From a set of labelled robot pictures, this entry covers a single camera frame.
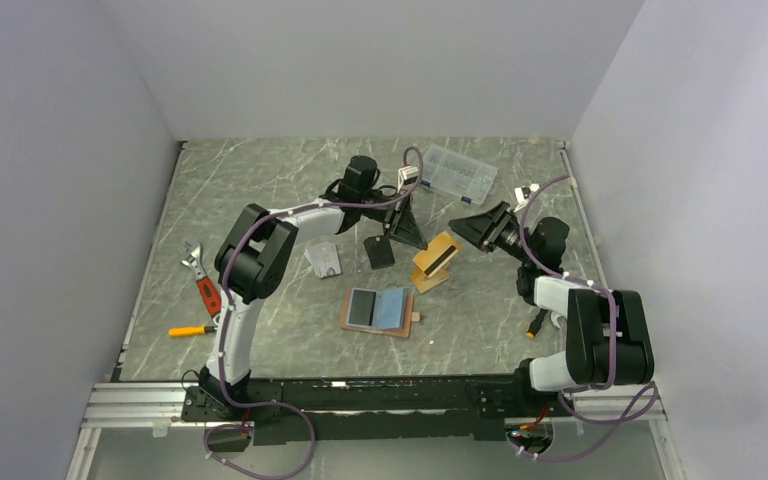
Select yellow handled screwdriver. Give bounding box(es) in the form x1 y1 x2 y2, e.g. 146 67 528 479
168 325 217 338

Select clear plastic organizer box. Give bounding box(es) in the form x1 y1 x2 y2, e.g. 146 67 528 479
420 144 498 206

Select single gold credit card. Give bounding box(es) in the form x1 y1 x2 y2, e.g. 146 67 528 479
413 231 461 277

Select single black credit card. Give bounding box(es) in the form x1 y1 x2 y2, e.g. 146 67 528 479
346 289 378 328

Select aluminium frame rail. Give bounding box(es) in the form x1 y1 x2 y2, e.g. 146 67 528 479
67 375 666 479

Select silver credit cards stack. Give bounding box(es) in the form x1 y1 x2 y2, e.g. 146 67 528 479
304 242 342 279

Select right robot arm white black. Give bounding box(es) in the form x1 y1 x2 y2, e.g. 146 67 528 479
449 202 654 415

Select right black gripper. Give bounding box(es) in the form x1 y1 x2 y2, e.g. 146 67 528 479
448 201 536 266

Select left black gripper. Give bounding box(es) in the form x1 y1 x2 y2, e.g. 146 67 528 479
359 190 427 251

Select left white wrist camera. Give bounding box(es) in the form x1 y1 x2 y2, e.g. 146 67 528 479
396 165 420 193

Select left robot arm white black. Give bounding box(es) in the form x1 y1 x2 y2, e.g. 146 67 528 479
198 156 427 420

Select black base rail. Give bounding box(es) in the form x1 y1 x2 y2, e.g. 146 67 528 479
181 370 567 446

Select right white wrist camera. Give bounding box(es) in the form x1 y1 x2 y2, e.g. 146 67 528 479
514 183 540 204

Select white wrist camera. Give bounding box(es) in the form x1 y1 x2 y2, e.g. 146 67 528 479
514 183 540 204
396 165 420 193

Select brown leather card holder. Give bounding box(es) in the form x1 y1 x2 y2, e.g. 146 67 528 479
338 288 421 338

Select black yellow screwdriver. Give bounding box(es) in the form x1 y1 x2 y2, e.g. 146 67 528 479
526 309 548 339

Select black credit cards stack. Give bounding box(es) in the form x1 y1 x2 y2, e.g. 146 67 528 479
363 235 395 270

